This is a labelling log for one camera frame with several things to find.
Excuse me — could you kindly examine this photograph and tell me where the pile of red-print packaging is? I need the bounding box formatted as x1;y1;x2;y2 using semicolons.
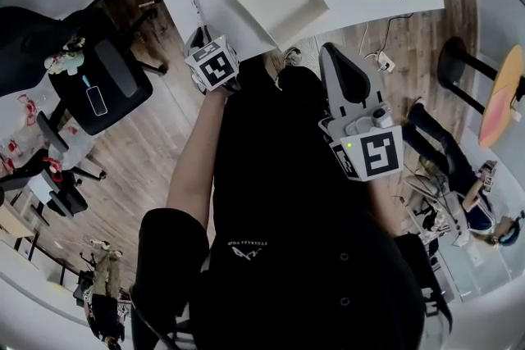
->
0;93;79;177

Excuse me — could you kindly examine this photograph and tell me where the person's right forearm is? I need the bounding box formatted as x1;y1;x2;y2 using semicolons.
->
367;175;401;239

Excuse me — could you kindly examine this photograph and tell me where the plush toy bundle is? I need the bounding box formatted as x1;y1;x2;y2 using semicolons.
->
43;37;86;75

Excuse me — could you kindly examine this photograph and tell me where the white cable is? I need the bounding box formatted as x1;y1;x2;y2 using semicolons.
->
358;20;381;58

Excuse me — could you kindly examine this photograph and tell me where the round orange table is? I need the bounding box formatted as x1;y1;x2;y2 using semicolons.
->
477;43;525;148

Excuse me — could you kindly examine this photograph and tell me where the black cable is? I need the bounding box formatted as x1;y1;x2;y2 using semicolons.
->
381;11;415;61

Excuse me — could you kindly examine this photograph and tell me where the light wooden desk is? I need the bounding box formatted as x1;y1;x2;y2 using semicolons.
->
0;202;36;239

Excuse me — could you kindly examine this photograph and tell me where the large black office chair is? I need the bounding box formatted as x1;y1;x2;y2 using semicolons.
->
0;6;171;136

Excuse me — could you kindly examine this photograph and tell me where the black stool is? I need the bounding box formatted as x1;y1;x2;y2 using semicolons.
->
437;36;500;116

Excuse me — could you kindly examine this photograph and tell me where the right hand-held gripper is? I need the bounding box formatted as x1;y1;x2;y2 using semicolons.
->
317;43;404;182

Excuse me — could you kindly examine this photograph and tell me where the person's black clothing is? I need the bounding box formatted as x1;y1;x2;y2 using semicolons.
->
130;57;452;350

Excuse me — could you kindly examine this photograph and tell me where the smartphone with light case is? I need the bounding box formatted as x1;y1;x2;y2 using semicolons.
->
85;85;108;116

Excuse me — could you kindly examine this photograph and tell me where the person's left forearm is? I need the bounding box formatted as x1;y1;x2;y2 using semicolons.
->
166;88;231;234

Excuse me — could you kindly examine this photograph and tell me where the person's right shoe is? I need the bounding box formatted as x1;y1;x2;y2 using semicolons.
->
282;47;304;67

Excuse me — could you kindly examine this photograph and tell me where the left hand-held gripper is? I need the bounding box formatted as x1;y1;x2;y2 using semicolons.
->
183;25;241;93

